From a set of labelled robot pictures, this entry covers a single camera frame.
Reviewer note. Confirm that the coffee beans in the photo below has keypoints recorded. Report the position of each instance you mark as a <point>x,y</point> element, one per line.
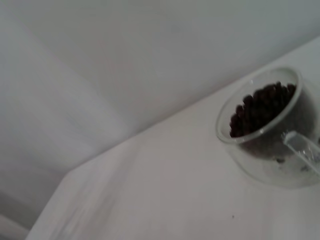
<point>262,107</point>

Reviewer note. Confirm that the double-walled glass cup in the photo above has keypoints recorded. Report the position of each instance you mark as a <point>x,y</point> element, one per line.
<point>265,162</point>

